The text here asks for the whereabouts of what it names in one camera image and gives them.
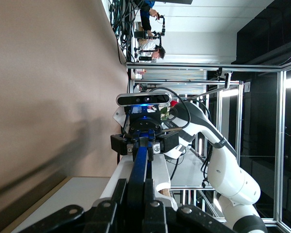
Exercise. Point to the black handheld gripper rig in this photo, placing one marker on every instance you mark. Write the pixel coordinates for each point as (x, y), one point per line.
(163, 24)

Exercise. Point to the person in white shirt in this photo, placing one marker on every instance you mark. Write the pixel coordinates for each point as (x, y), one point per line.
(148, 46)

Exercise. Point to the brown table cover sheet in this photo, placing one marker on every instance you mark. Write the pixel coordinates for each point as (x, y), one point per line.
(51, 72)

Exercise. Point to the artificial rose with leaves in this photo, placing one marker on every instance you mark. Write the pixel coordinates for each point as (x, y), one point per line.
(174, 104)

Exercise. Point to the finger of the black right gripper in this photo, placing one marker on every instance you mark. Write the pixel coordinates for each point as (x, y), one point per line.
(118, 144)
(168, 142)

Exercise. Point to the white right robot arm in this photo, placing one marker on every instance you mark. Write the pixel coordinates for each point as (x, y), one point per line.
(232, 174)

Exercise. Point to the white table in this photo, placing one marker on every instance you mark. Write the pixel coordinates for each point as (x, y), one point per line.
(70, 201)

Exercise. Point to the person in dark jacket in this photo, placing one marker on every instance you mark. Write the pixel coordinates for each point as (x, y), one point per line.
(145, 19)

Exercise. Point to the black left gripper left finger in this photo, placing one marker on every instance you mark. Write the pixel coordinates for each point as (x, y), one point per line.
(99, 216)

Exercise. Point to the small black mounted camera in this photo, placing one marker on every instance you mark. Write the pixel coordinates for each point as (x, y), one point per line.
(228, 80)

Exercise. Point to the aluminium profile frame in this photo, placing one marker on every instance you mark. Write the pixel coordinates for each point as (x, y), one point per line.
(280, 145)

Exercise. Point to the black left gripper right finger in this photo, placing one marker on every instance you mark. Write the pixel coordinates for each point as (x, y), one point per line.
(160, 218)

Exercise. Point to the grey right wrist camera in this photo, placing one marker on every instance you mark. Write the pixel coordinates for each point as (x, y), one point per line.
(145, 99)

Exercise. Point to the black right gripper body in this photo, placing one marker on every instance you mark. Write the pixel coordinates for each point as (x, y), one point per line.
(145, 125)

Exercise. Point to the wooden drawer cabinet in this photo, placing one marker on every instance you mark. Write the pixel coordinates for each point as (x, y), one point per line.
(36, 206)

